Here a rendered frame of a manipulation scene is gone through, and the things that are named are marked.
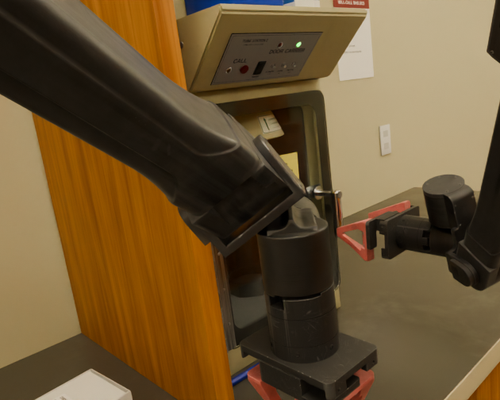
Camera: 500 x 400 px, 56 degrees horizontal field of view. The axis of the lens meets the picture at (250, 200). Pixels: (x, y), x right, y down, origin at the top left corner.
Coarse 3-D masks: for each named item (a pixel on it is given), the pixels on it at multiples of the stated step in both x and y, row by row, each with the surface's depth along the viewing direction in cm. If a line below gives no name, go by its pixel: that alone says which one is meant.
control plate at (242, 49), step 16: (304, 32) 72; (320, 32) 74; (240, 48) 66; (256, 48) 68; (272, 48) 70; (288, 48) 72; (304, 48) 75; (224, 64) 66; (240, 64) 68; (256, 64) 71; (288, 64) 76; (304, 64) 78; (224, 80) 69; (240, 80) 71
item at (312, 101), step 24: (288, 96) 82; (312, 96) 86; (240, 120) 75; (264, 120) 79; (288, 120) 82; (312, 120) 86; (288, 144) 83; (312, 144) 87; (312, 168) 88; (312, 192) 88; (336, 240) 94; (240, 264) 77; (336, 264) 95; (240, 288) 78; (336, 288) 95; (240, 312) 78; (264, 312) 82; (240, 336) 79
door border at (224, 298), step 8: (216, 248) 74; (216, 256) 74; (216, 264) 74; (224, 264) 75; (216, 272) 74; (224, 272) 75; (224, 280) 75; (224, 288) 75; (224, 296) 76; (224, 304) 76; (224, 312) 76; (224, 320) 76; (232, 320) 77; (224, 328) 76; (232, 328) 77; (232, 336) 77; (232, 344) 77
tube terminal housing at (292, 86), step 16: (176, 0) 67; (176, 16) 67; (304, 80) 86; (208, 96) 72; (224, 96) 74; (240, 96) 76; (256, 96) 79; (336, 304) 98; (240, 352) 81; (240, 368) 81
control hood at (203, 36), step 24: (192, 24) 63; (216, 24) 60; (240, 24) 62; (264, 24) 65; (288, 24) 68; (312, 24) 71; (336, 24) 75; (360, 24) 79; (192, 48) 64; (216, 48) 63; (336, 48) 81; (192, 72) 65; (312, 72) 82
